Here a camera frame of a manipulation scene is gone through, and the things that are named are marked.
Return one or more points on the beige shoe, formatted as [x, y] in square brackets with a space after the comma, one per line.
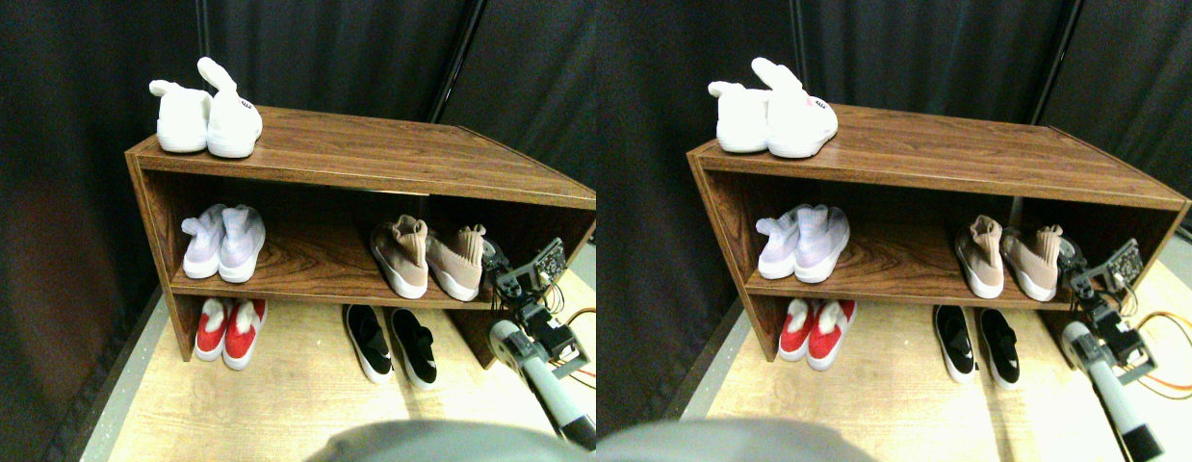
[456, 265]
[981, 255]
[1032, 265]
[403, 255]

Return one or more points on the black shoe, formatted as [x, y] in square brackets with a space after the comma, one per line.
[415, 351]
[1000, 351]
[368, 346]
[955, 346]

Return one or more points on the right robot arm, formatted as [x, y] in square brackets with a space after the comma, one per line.
[548, 371]
[1111, 385]

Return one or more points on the brown shoe rack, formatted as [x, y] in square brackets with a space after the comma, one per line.
[952, 144]
[384, 144]

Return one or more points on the black curtain stand pole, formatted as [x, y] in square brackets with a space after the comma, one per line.
[203, 38]
[458, 58]
[800, 34]
[1056, 58]

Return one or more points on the lilac shoe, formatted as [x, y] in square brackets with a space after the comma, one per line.
[203, 248]
[823, 245]
[242, 245]
[777, 248]

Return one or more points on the red shoe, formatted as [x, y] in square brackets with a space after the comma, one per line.
[827, 339]
[211, 335]
[794, 335]
[242, 339]

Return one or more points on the white shoe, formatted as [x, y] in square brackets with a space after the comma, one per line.
[740, 125]
[180, 125]
[232, 125]
[800, 125]

